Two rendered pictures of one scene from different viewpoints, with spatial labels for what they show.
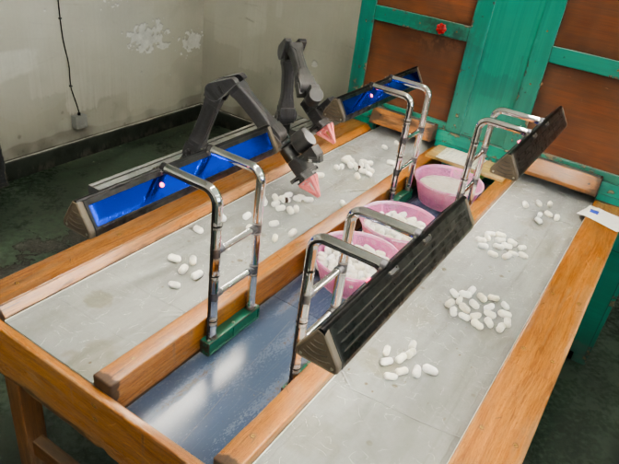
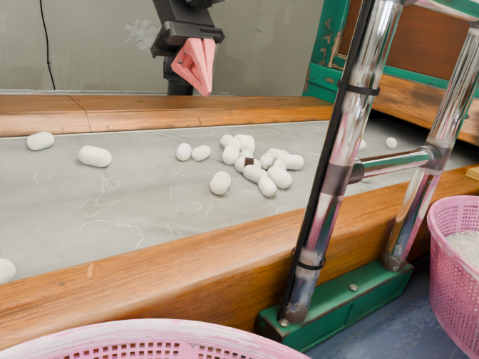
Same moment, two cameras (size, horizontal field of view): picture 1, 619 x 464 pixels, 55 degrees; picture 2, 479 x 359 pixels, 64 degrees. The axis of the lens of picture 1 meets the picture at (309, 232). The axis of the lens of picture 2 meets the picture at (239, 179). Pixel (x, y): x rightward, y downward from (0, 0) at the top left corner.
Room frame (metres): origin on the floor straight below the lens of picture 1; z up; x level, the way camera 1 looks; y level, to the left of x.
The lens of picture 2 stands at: (1.68, -0.30, 0.93)
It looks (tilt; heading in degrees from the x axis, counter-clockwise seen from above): 24 degrees down; 19
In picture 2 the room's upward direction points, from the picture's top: 11 degrees clockwise
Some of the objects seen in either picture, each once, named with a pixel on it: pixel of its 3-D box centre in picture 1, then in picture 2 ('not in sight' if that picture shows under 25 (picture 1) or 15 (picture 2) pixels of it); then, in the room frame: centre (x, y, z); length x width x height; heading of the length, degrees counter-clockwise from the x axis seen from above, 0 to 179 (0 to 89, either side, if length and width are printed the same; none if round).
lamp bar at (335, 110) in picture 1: (379, 89); not in sight; (2.08, -0.17, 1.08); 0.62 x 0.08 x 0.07; 151
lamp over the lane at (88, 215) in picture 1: (187, 169); not in sight; (1.24, 0.30, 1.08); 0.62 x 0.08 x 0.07; 151
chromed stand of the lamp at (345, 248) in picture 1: (352, 319); not in sight; (1.00, -0.12, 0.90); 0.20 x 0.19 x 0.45; 151
